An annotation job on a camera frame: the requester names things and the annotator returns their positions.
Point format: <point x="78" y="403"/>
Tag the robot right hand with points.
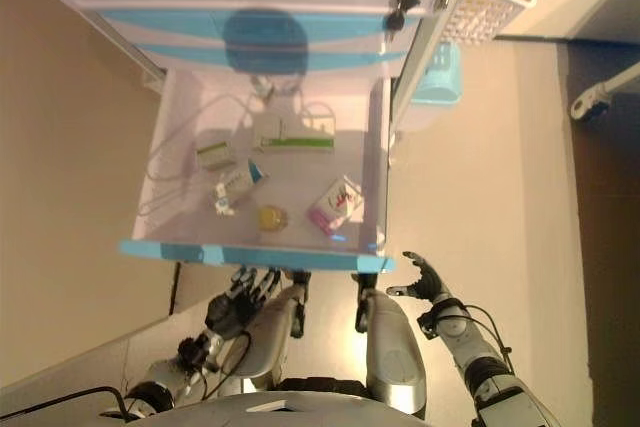
<point x="430" y="287"/>

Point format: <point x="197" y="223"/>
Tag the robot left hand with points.
<point x="235" y="309"/>

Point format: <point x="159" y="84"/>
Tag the clear bottle of yellow capsules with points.
<point x="272" y="218"/>

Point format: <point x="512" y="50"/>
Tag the blue-fronted white cart drawer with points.
<point x="300" y="182"/>

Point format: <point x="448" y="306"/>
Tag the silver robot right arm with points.
<point x="470" y="342"/>

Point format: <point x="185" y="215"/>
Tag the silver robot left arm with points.
<point x="160" y="377"/>

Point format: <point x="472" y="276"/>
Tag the white and blue medicine box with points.
<point x="237" y="187"/>

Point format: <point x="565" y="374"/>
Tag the pink and white medicine box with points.
<point x="332" y="207"/>

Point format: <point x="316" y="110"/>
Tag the closed blue-fronted cart drawer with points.
<point x="150" y="22"/>
<point x="350" y="59"/>

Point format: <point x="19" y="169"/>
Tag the grey robot right leg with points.
<point x="390" y="347"/>

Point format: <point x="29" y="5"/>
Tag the grey robot torso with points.
<point x="300" y="412"/>

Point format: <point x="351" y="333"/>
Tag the small green and white box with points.
<point x="215" y="154"/>

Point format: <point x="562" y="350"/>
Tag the long green and white box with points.
<point x="300" y="143"/>

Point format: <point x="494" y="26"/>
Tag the light blue waste bin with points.
<point x="440" y="87"/>

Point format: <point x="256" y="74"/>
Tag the small white adapter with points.
<point x="262" y="89"/>

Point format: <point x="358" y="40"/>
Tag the grey stand leg with caster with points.
<point x="590" y="104"/>

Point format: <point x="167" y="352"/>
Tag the white mesh basket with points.
<point x="475" y="12"/>

